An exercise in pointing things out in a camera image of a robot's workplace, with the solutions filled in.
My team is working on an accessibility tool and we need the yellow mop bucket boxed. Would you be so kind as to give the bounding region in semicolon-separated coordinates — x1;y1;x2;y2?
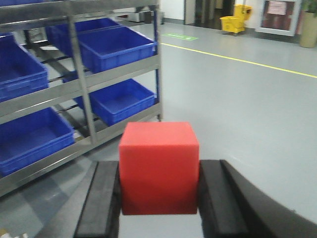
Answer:
220;4;253;35

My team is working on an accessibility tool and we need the metal shelf rack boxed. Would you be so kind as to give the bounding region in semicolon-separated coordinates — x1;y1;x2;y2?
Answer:
0;0;163;196

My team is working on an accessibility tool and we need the blue bin upper left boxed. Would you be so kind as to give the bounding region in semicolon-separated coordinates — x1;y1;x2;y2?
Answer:
0;33;49;102

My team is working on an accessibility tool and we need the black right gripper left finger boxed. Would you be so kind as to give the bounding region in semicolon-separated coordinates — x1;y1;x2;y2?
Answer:
74;161;121;238

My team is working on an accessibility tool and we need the blue bin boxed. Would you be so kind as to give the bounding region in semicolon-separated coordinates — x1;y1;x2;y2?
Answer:
0;108;74;177
78;27;158;73
89;79;156;126
0;33;49;102

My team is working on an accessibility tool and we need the red cube block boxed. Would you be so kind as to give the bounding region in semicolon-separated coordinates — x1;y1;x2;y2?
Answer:
118;122;199;215

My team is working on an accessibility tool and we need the blue bin lower right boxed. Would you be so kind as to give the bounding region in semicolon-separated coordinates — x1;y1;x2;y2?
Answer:
89;79;156;126

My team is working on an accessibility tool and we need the blue bin upper right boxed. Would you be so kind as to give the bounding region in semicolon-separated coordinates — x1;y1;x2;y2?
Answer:
78;27;158;73

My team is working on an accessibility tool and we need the beige plant pot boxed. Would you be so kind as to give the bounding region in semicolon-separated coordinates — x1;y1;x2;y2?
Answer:
300;11;317;48

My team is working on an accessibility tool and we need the blue bin lower left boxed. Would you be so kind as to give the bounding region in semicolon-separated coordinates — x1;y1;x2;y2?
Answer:
0;108;74;177

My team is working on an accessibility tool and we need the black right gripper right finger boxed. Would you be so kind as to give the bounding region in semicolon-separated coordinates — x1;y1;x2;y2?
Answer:
198;160;317;238

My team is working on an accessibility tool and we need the blue bin rear shelf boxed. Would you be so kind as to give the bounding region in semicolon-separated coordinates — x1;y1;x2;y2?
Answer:
45;18;123;57

